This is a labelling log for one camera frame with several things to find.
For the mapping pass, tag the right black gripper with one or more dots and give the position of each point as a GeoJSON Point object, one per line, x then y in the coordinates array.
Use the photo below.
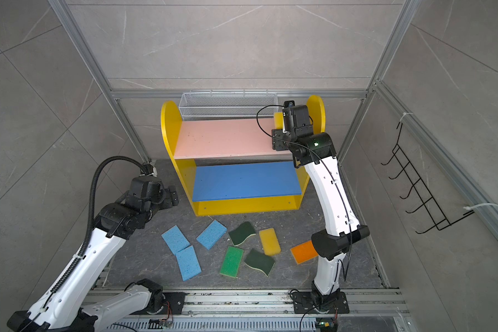
{"type": "Point", "coordinates": [278, 140]}

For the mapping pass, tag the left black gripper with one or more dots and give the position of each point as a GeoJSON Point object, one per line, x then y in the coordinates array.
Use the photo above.
{"type": "Point", "coordinates": [170, 197]}

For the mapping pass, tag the bright green sponge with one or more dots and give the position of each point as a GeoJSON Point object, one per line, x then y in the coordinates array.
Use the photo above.
{"type": "Point", "coordinates": [232, 261]}

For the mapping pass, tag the yellow sponge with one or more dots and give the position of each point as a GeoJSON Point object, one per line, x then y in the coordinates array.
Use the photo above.
{"type": "Point", "coordinates": [269, 241]}
{"type": "Point", "coordinates": [278, 120]}

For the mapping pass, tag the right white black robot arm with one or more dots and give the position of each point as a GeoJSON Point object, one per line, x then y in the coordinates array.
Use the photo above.
{"type": "Point", "coordinates": [317, 155]}

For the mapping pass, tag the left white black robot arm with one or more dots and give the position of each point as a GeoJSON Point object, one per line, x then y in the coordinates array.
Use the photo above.
{"type": "Point", "coordinates": [61, 308]}

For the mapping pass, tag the pink upper shelf board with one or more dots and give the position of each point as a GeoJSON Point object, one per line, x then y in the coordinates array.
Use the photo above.
{"type": "Point", "coordinates": [221, 139]}

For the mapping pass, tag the blue sponge far left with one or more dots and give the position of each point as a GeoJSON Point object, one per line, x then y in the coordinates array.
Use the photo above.
{"type": "Point", "coordinates": [175, 240]}

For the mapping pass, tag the blue sponge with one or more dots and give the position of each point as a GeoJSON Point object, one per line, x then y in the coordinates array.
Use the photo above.
{"type": "Point", "coordinates": [175, 240]}
{"type": "Point", "coordinates": [188, 263]}
{"type": "Point", "coordinates": [211, 234]}

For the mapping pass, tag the blue sponge middle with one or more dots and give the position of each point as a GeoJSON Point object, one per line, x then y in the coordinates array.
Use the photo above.
{"type": "Point", "coordinates": [211, 234]}

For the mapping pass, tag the blue sponge lower left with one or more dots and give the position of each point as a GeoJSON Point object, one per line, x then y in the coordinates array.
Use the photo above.
{"type": "Point", "coordinates": [188, 263]}

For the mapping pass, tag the dark green scourer sponge upper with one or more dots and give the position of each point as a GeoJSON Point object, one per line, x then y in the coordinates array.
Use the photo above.
{"type": "Point", "coordinates": [241, 233]}

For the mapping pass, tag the dark green scourer sponge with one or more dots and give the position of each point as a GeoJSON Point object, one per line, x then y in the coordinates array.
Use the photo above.
{"type": "Point", "coordinates": [241, 233]}
{"type": "Point", "coordinates": [260, 262]}

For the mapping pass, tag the orange sponge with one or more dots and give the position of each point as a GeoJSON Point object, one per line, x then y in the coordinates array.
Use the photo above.
{"type": "Point", "coordinates": [303, 252]}

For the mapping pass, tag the dark green scourer sponge lower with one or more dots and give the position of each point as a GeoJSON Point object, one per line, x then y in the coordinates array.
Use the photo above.
{"type": "Point", "coordinates": [260, 262]}

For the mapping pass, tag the yellow shelf unit frame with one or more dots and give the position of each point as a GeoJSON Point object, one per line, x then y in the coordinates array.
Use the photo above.
{"type": "Point", "coordinates": [186, 170]}

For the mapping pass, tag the white wire mesh basket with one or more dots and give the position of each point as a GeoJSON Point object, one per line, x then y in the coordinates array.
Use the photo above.
{"type": "Point", "coordinates": [226, 105]}

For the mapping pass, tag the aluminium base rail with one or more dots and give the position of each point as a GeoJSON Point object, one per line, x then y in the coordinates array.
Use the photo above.
{"type": "Point", "coordinates": [273, 310]}

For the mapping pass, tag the black wall hook rack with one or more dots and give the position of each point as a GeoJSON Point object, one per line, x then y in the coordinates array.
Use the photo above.
{"type": "Point", "coordinates": [420, 189]}

